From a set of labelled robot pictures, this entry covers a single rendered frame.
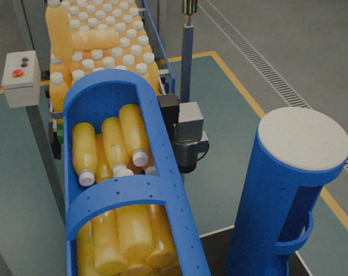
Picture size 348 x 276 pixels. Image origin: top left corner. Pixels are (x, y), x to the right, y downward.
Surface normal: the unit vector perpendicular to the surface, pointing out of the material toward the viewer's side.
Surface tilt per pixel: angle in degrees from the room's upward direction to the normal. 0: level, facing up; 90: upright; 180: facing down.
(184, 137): 90
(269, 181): 90
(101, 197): 21
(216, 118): 0
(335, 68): 0
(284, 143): 0
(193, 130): 90
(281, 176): 90
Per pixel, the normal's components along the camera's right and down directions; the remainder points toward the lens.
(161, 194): 0.48, -0.70
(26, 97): 0.22, 0.68
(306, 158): 0.01, -0.72
